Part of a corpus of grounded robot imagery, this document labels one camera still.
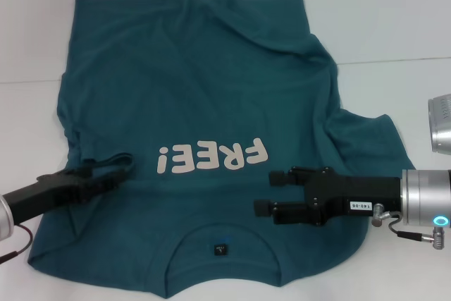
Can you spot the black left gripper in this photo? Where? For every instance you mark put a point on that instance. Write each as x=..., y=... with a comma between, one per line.
x=49, y=191

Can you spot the teal T-shirt with FREE print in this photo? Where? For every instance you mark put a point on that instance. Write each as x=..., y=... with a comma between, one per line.
x=194, y=86

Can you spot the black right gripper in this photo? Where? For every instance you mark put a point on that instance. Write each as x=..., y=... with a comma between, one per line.
x=356, y=193

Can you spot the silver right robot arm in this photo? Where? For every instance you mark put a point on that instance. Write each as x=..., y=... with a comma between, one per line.
x=423, y=195

